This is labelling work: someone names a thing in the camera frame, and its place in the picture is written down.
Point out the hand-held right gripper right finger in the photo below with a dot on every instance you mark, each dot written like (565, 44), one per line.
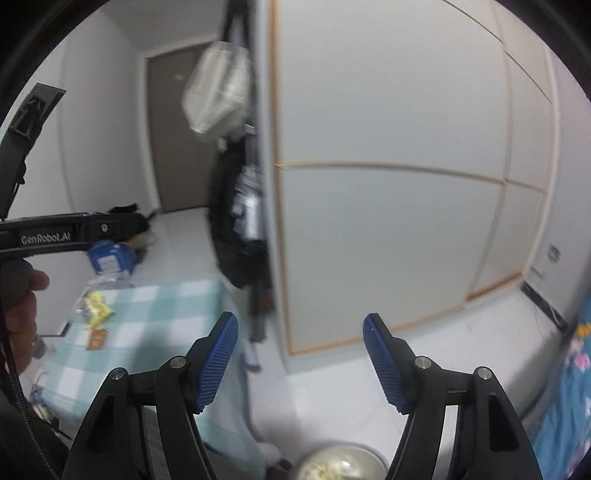
(385, 364)

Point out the yellow plastic bag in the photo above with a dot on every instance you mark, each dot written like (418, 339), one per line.
(97, 309)

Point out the brown cardboard box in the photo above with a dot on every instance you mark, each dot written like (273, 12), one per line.
(144, 239)

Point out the person's black jacket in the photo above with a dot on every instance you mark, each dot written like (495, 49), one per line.
(27, 443)

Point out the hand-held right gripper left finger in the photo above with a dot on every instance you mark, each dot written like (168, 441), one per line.
(217, 360)

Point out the blue cardboard box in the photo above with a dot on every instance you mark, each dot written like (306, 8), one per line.
(113, 261)

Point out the teal checkered tablecloth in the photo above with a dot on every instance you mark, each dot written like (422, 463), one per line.
(152, 314)

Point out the grey entrance door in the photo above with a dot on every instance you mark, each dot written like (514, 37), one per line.
(171, 138)

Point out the silver folding umbrella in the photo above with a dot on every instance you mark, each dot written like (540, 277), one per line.
(249, 203)

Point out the white shoulder bag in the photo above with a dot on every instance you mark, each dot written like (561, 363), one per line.
(212, 92)

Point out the metal bowl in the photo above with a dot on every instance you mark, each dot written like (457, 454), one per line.
(341, 466)

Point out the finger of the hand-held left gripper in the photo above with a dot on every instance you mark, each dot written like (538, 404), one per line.
(120, 226)

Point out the brown square wrapper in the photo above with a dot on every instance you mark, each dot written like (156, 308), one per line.
(98, 339)

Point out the wall power socket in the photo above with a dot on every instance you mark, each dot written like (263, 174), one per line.
(554, 254)

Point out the person's left hand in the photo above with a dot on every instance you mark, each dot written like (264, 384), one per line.
(23, 314)

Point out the blue printed bedsheet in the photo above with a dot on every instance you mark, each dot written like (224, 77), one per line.
(568, 415)

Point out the black hanging backpack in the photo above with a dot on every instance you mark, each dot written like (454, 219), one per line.
(226, 230)

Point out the white wardrobe wooden trim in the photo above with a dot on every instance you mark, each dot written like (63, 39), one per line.
(392, 230)

